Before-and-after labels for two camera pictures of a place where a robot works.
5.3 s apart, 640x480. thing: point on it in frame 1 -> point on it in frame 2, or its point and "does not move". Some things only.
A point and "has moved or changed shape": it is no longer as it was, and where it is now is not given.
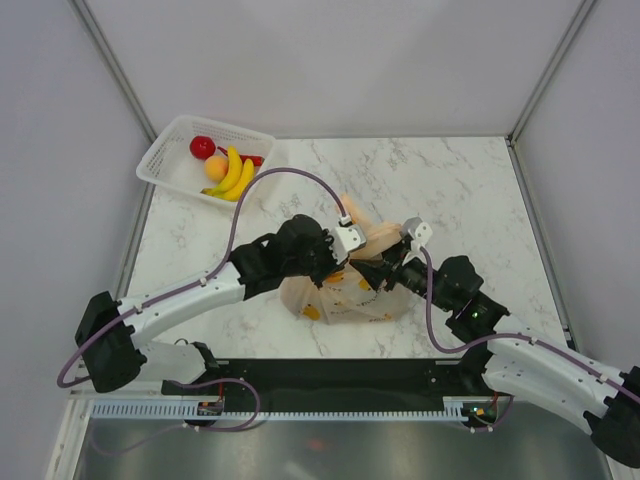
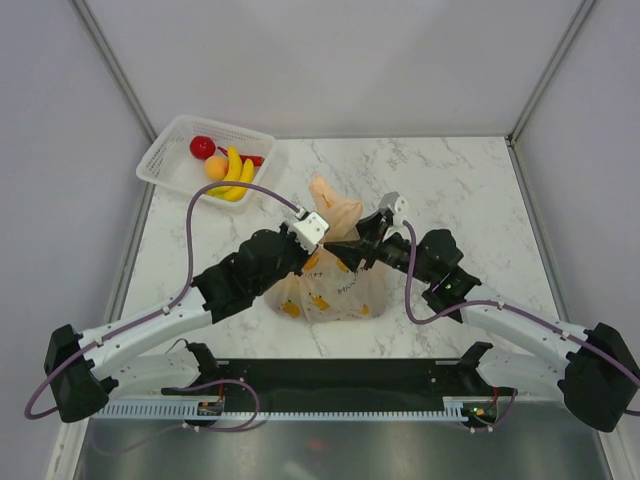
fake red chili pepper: (257, 160) does not move
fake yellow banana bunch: (237, 180) does not move
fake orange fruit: (216, 167) does not move
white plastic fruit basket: (170, 162) does not move
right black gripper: (388, 268) -> (368, 244)
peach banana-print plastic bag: (344, 296) has moved or changed shape
